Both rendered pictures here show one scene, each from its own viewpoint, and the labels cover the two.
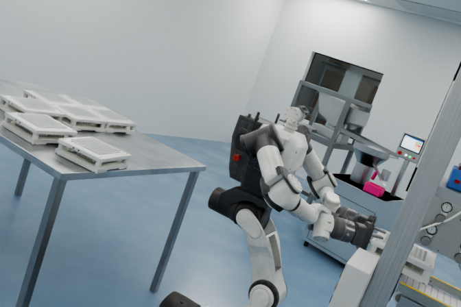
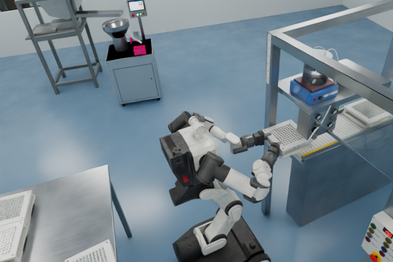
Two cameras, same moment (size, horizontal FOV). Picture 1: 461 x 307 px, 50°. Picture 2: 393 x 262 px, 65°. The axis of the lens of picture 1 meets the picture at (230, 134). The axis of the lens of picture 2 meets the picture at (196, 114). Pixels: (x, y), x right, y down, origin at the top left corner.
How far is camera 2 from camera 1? 1.61 m
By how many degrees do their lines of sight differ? 46
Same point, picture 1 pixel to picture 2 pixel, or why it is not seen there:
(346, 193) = (127, 64)
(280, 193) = (262, 194)
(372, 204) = (146, 59)
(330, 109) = (56, 9)
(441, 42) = not seen: outside the picture
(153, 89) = not seen: outside the picture
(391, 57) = not seen: outside the picture
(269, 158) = (240, 182)
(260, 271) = (226, 202)
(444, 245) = (321, 130)
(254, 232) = (216, 195)
